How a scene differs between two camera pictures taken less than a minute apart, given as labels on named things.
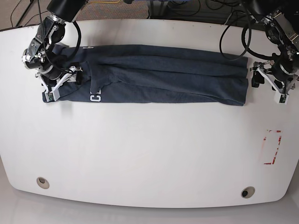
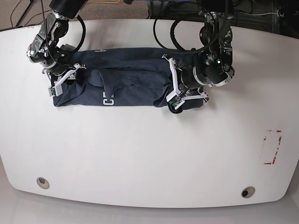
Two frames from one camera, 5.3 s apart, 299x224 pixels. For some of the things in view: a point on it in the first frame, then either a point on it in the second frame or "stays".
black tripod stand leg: [24, 13] stays
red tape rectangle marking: [279, 140] stays
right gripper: [257, 78] -> [181, 89]
